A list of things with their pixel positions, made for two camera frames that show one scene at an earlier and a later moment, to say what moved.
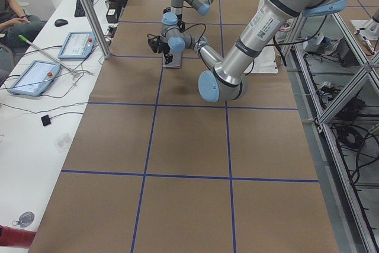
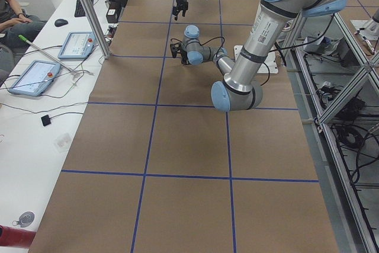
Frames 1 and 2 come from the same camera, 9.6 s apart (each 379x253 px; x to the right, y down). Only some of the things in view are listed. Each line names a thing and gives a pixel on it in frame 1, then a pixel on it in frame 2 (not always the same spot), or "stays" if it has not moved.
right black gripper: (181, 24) → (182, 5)
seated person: (19, 30) stays
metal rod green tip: (23, 38) stays
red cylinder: (15, 237) stays
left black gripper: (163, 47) → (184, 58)
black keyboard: (79, 10) stays
